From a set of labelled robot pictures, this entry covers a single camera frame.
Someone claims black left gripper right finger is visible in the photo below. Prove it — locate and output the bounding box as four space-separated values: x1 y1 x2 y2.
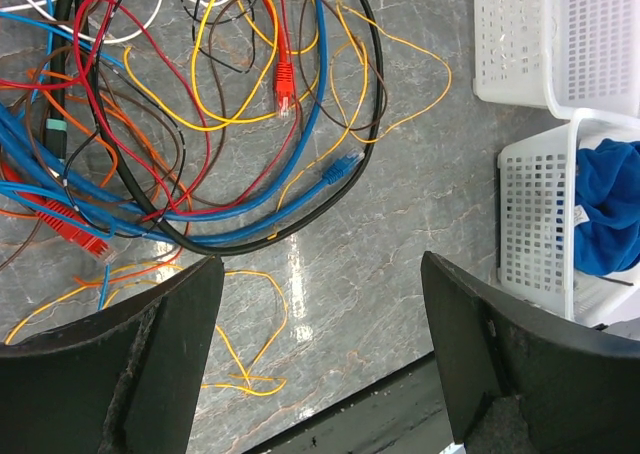
421 252 639 453

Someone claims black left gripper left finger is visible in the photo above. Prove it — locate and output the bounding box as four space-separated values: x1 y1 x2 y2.
1 257 224 453

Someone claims orange thin wire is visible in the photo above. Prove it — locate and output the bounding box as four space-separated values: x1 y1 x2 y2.
0 68 196 285

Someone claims white thin wire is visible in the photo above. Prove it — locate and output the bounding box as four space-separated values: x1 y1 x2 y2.
0 0 241 45

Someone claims blue towel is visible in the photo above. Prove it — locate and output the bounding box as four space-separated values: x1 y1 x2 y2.
574 138 639 276

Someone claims white basket with cloths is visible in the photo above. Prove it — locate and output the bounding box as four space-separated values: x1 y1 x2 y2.
497 108 639 327

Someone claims middle white perforated basket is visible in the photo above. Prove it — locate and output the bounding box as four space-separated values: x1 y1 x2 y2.
473 0 639 119

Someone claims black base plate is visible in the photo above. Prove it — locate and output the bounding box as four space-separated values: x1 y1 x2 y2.
248 353 453 453

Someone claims red ethernet cable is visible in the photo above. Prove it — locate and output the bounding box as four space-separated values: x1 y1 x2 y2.
0 0 296 265

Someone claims thick black cable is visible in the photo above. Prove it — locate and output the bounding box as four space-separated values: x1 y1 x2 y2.
49 0 386 257

